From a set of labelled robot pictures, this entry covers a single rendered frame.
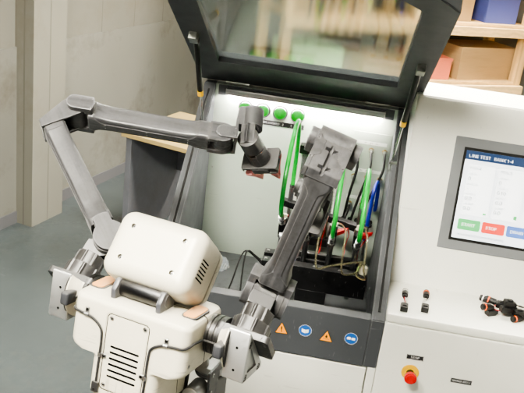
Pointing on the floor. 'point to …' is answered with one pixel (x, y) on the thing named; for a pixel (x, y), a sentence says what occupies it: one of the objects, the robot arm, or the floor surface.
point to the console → (435, 191)
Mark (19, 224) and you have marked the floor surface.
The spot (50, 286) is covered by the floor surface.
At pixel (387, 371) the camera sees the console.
